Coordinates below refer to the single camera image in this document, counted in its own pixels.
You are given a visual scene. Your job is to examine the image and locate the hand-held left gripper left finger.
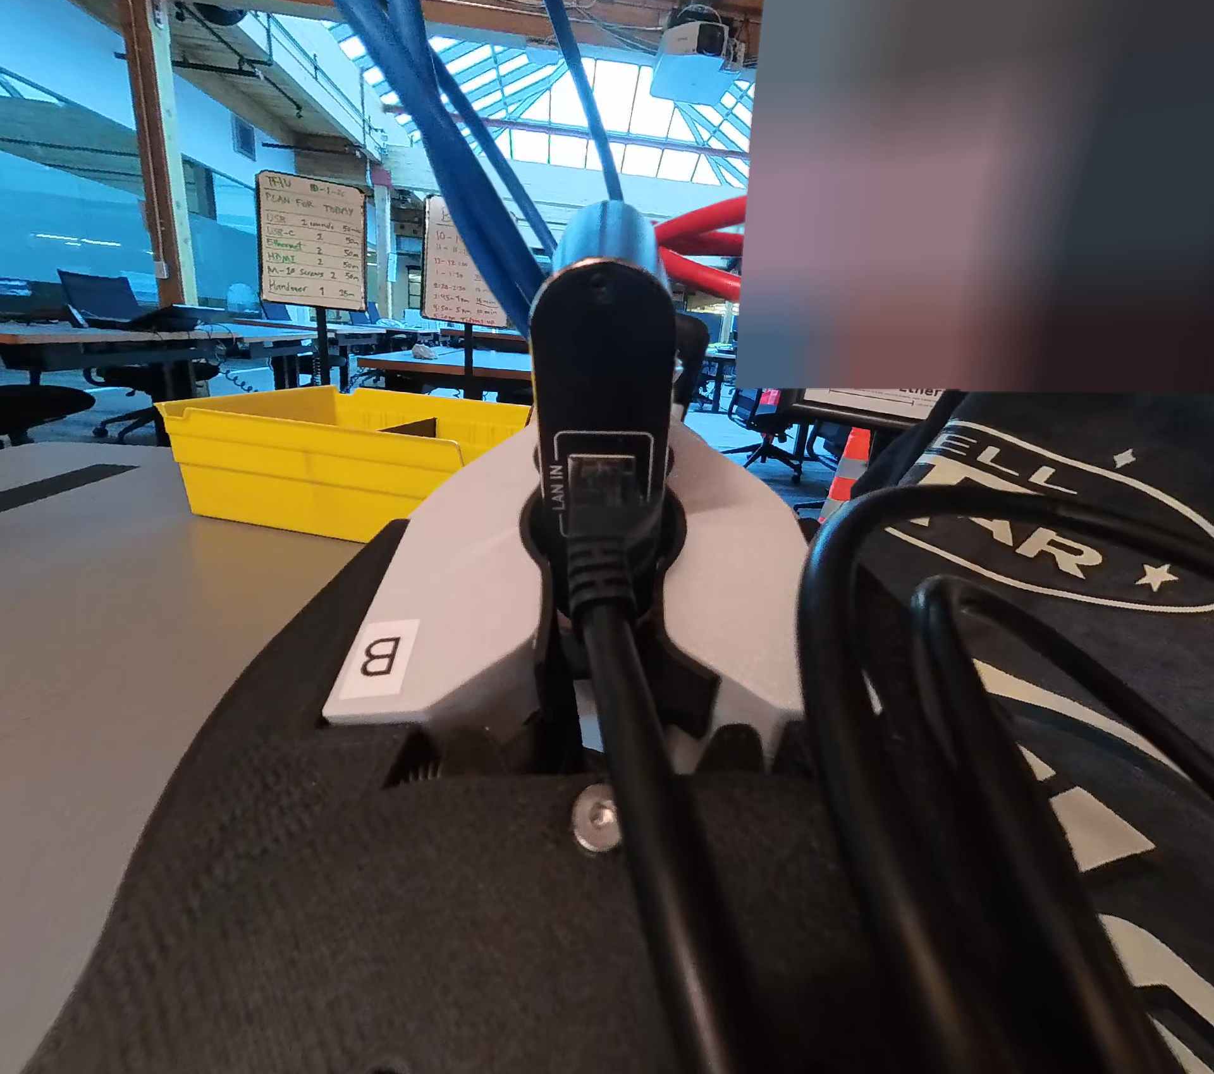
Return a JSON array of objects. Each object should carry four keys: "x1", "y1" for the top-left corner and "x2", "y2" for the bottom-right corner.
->
[{"x1": 323, "y1": 429, "x2": 557, "y2": 729}]

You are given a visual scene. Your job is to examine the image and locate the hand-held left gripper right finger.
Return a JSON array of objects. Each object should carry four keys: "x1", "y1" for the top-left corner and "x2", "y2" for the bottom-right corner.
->
[{"x1": 654, "y1": 405, "x2": 812, "y2": 757}]

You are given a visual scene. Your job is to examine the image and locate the black ethernet cable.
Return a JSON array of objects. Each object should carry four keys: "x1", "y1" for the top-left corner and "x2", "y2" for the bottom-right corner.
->
[{"x1": 559, "y1": 452, "x2": 1214, "y2": 1074}]

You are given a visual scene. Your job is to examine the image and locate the yellow plastic bin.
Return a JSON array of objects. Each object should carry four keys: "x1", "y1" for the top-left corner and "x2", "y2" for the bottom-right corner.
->
[{"x1": 154, "y1": 384, "x2": 533, "y2": 544}]

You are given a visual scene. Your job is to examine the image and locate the black ethernet switch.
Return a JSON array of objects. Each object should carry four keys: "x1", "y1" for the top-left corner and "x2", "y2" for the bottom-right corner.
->
[{"x1": 527, "y1": 202, "x2": 677, "y2": 620}]

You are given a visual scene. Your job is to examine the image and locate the red ethernet cable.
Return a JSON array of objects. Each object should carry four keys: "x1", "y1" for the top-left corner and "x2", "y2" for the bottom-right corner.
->
[{"x1": 654, "y1": 194, "x2": 751, "y2": 299}]

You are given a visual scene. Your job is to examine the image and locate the blue ethernet cable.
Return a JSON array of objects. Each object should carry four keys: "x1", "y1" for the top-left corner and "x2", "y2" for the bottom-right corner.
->
[{"x1": 251, "y1": 0, "x2": 627, "y2": 317}]

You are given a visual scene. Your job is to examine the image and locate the orange traffic cone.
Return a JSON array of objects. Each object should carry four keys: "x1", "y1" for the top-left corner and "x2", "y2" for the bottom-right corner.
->
[{"x1": 817, "y1": 427, "x2": 874, "y2": 523}]

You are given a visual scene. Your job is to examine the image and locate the white fiducial marker card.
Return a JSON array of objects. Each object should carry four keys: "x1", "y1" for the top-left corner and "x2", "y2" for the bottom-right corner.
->
[{"x1": 792, "y1": 386, "x2": 960, "y2": 431}]

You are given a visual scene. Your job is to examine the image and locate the wooden office desk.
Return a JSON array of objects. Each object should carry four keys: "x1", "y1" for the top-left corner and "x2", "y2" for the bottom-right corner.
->
[{"x1": 0, "y1": 319, "x2": 315, "y2": 431}]

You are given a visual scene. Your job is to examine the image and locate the black office chair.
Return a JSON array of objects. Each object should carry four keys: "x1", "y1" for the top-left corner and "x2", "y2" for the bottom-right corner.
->
[{"x1": 58, "y1": 270, "x2": 224, "y2": 442}]

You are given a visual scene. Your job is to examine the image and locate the white ceiling projector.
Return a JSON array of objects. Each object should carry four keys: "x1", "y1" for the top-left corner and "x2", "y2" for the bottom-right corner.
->
[{"x1": 650, "y1": 7, "x2": 751, "y2": 103}]

